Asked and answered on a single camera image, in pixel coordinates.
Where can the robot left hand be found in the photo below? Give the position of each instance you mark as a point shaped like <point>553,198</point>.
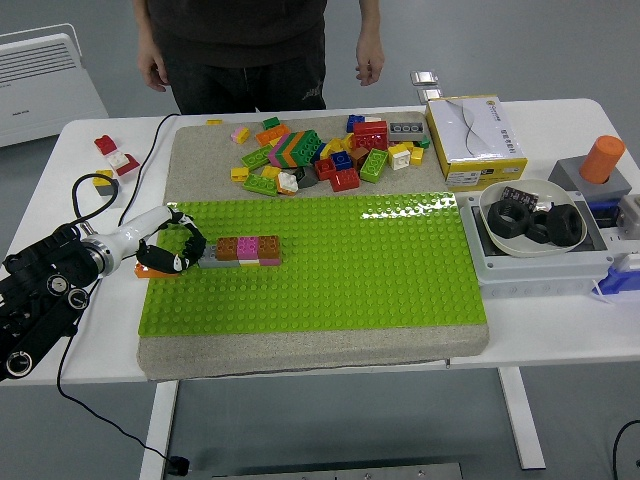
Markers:
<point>140,225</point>

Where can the person's left hand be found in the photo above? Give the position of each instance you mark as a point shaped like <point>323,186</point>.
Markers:
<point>371,61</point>

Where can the person's right hand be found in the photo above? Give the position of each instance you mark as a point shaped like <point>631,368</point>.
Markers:
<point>151,70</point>

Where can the orange long building brick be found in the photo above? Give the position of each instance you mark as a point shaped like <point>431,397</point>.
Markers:
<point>145,272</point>

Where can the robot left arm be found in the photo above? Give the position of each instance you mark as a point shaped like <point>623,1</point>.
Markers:
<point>45,280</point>

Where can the person's left forearm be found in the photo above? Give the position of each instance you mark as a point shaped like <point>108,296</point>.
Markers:
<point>368,20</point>

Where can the person's right forearm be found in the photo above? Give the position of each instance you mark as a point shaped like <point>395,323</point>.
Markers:
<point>143,25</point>

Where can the grey small brick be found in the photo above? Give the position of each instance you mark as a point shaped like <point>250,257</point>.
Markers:
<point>106,189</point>

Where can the dark red sloped brick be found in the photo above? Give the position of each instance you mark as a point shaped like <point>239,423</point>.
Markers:
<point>131,165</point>

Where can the blue square brick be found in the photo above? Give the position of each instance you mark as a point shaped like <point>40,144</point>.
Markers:
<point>354,122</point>
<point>342,160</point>

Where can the white small brick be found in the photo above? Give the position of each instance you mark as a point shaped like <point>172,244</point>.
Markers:
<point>118,160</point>

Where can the large red brick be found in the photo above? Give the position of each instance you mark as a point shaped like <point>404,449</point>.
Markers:
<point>371,135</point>

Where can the light grey square brick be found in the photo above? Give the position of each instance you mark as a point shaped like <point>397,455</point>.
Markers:
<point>210,256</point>

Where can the grey long brick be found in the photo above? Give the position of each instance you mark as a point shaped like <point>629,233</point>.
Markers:
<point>406,131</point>

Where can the red small brick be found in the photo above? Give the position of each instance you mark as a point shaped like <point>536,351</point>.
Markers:
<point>106,145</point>

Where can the brown square brick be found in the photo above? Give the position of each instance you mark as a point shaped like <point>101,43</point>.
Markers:
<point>227,247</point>
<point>268,245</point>

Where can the brown small brick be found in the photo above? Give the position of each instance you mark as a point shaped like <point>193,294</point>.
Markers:
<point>357,156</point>

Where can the dark green small brick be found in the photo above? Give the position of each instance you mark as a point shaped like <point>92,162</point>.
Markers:
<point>271,123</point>
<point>424,142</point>

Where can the dark grey flat brick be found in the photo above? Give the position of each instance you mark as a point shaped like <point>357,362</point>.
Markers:
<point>229,263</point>

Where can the light green long brick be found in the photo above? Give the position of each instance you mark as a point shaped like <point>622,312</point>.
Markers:
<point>260,185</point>
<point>374,165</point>
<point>256,156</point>

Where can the pink and yellow brick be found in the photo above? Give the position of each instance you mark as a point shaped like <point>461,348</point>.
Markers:
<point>240,134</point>

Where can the magenta square brick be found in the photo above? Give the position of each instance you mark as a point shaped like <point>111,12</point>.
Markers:
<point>247,246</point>

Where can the striped multicolour brick stack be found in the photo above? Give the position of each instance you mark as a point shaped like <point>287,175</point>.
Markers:
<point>295,148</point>

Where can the yellow and white flat brick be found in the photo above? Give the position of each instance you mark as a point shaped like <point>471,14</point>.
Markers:
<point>250,263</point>

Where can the red square brick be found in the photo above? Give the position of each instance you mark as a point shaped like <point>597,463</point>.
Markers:
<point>345,180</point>
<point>325,169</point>

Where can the dark grey sloped brick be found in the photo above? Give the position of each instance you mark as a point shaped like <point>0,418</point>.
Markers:
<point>306,177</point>

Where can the pink flat brick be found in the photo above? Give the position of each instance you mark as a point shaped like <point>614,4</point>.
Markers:
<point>270,261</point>

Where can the white and orange brick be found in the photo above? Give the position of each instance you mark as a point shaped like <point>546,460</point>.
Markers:
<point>287,182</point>

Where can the green studded baseplate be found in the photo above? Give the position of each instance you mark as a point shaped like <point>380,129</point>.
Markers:
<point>325,280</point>

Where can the silver floor socket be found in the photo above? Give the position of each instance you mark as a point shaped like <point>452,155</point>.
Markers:
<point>424,77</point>
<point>431,95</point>

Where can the person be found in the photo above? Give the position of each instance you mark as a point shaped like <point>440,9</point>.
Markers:
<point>240,50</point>

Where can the white panel heater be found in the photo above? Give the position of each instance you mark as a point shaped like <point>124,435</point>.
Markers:
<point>45,85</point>

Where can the yellow and white cardboard box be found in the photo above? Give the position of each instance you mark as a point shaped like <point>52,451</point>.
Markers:
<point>475,142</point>

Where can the dark circuit board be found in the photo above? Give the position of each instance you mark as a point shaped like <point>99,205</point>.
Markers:
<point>521,196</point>

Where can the white table leg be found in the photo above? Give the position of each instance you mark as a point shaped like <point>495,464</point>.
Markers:
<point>522,420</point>
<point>160,430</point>

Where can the grey-beige mat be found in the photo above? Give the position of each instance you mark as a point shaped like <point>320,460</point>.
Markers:
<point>300,355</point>

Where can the large black nut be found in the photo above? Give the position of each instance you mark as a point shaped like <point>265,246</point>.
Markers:
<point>566,226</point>
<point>507,219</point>

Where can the white bowl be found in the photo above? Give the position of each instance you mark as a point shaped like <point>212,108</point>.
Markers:
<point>544,187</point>

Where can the grey block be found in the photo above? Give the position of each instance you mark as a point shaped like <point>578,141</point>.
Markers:
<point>570,175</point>

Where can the small black nut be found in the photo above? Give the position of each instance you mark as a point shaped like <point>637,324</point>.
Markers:
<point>538,230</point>

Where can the black plug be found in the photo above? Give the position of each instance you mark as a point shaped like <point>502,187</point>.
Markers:
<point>178,466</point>

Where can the orange cylinder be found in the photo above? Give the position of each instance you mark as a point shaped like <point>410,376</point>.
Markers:
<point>601,159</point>

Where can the light grey junction box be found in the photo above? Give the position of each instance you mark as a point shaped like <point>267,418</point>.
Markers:
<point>540,272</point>

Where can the dark blue block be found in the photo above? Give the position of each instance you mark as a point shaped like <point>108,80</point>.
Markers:
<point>602,212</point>

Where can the grey connector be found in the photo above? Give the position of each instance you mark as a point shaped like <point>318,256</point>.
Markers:
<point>630,212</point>

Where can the white zip tie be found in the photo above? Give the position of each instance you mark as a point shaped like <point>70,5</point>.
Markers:
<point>600,295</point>

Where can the blue-violet plastic part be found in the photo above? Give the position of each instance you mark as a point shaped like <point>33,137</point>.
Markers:
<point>620,280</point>

